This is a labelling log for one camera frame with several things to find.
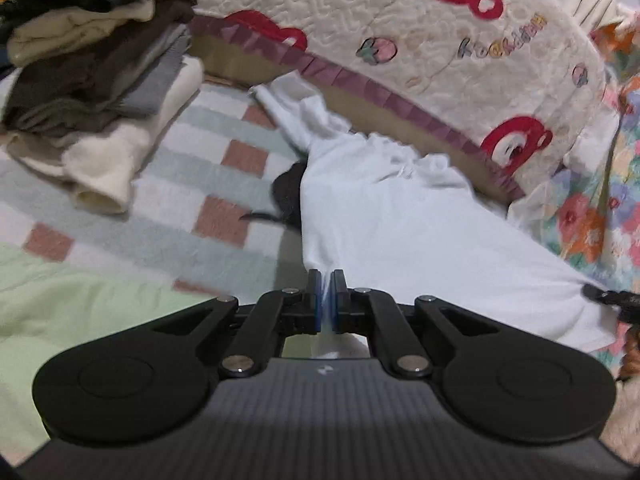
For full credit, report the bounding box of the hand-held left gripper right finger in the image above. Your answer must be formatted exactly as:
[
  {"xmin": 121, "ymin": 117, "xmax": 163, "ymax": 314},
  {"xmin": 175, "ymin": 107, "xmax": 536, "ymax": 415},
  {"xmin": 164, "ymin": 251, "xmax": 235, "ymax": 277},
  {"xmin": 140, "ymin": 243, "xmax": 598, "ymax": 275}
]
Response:
[{"xmin": 331, "ymin": 269, "xmax": 501, "ymax": 380}]

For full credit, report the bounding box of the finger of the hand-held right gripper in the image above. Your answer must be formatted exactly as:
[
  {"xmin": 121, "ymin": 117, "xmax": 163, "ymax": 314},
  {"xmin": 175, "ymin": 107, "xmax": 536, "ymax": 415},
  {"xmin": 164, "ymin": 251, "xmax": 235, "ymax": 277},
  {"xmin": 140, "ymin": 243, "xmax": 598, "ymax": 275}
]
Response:
[{"xmin": 582, "ymin": 284, "xmax": 640, "ymax": 322}]

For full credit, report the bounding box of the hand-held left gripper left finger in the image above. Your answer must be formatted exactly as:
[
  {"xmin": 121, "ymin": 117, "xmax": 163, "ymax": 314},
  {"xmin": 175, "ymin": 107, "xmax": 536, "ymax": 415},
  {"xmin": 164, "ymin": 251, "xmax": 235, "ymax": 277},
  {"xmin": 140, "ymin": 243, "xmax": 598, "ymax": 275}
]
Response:
[{"xmin": 150, "ymin": 269, "xmax": 322, "ymax": 380}]

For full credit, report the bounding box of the white shirt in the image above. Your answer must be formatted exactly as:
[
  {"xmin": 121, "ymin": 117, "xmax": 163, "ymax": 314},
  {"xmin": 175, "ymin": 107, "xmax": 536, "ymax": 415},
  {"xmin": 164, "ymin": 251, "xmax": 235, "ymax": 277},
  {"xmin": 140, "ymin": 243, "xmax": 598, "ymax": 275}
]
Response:
[{"xmin": 250, "ymin": 72, "xmax": 618, "ymax": 361}]

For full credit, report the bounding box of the stack of folded clothes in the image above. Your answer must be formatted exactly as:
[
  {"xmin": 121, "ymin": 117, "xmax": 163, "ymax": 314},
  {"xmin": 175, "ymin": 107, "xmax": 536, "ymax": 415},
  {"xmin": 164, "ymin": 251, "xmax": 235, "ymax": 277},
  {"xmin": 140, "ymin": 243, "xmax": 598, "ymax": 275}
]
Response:
[{"xmin": 0, "ymin": 0, "xmax": 205, "ymax": 216}]

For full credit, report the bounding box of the floral cloth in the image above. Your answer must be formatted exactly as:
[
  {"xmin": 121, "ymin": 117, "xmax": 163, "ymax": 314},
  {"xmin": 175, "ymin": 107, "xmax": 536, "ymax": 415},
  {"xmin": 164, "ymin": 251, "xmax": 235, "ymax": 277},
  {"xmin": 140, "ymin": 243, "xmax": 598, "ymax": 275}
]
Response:
[{"xmin": 510, "ymin": 10, "xmax": 640, "ymax": 381}]

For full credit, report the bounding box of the dark cloth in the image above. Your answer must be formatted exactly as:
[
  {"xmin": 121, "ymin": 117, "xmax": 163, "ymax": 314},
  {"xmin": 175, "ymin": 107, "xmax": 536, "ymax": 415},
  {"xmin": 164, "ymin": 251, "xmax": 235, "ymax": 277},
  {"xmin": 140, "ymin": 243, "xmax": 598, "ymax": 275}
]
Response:
[{"xmin": 239, "ymin": 160, "xmax": 307, "ymax": 233}]

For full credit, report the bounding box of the checked pastel blanket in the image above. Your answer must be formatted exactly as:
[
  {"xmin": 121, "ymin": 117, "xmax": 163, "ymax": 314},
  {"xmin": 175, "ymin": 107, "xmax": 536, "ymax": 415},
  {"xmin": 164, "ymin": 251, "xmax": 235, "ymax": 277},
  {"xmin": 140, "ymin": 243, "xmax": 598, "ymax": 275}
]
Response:
[{"xmin": 0, "ymin": 67, "xmax": 313, "ymax": 306}]

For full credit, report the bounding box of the light green sheet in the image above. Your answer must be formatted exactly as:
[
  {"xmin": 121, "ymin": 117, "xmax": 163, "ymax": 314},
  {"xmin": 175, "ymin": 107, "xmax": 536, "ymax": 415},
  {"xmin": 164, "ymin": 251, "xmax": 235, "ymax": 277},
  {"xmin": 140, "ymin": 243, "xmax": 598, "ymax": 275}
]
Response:
[{"xmin": 0, "ymin": 242, "xmax": 223, "ymax": 463}]

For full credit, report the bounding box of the cream quilt with red bears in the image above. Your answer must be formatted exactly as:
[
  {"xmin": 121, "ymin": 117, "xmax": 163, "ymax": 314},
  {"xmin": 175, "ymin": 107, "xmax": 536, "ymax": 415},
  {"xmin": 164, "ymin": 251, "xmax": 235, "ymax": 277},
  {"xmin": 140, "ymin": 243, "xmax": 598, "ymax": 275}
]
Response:
[{"xmin": 187, "ymin": 0, "xmax": 623, "ymax": 203}]

